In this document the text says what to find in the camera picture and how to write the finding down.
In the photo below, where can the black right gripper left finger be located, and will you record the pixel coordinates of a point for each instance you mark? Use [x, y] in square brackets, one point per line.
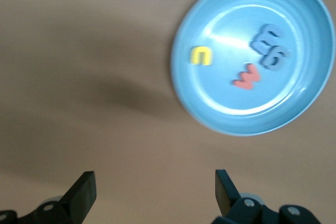
[81, 195]

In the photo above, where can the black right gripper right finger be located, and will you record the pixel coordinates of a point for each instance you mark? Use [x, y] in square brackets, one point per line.
[227, 195]

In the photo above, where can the red foam letter w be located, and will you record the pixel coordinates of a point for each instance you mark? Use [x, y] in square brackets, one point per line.
[246, 81]

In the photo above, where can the yellow foam letter u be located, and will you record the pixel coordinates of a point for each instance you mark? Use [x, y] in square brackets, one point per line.
[195, 56]

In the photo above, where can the periwinkle foam letter g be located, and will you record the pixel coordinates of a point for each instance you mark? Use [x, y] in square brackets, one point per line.
[281, 56]

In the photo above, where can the periwinkle foam letter m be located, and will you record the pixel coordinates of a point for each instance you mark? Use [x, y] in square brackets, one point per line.
[265, 35]

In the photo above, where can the blue round plate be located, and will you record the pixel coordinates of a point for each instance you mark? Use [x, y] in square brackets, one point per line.
[236, 108]

